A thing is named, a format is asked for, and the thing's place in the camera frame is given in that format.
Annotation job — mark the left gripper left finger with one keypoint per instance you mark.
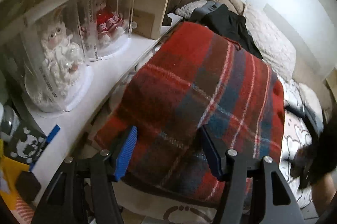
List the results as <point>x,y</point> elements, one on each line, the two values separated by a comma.
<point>64,200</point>

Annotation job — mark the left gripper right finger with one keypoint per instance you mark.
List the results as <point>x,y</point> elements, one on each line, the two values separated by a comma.
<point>272,200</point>

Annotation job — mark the red plaid scarf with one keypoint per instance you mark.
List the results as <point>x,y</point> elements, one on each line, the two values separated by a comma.
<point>196,78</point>

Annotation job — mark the small black box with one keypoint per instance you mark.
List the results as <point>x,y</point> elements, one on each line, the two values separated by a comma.
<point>27,186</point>

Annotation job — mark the small white fluffy pillow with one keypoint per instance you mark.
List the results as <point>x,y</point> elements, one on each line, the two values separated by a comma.
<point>310,100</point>

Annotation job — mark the black white patterned card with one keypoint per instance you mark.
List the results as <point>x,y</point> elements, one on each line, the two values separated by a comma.
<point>25,143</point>

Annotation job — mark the blue marker pen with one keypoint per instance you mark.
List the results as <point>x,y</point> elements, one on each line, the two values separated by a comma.
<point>44,145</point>

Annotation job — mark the pink white bear bedsheet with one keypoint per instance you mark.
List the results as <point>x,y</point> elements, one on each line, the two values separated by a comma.
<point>295,137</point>

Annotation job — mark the large beige textured pillow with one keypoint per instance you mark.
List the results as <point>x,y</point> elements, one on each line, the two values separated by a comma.
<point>274,46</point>

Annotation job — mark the white dressed doll in case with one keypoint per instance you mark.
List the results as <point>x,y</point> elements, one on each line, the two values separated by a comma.
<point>58,75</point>

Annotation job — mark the black garment on pile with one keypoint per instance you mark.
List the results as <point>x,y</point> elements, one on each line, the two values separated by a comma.
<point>218,18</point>

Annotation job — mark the red dressed doll in case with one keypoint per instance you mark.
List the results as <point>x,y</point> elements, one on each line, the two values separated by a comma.
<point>105,26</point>

